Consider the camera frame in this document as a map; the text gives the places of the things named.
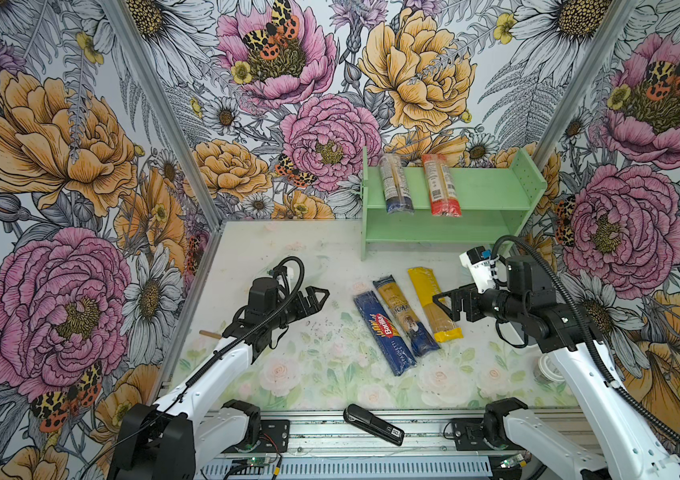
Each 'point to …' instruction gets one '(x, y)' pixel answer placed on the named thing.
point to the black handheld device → (374, 425)
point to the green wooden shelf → (493, 204)
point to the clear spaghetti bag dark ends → (395, 184)
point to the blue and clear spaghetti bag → (422, 342)
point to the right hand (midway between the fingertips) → (450, 304)
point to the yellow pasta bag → (441, 322)
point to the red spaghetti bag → (442, 186)
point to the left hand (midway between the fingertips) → (318, 306)
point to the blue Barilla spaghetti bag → (386, 332)
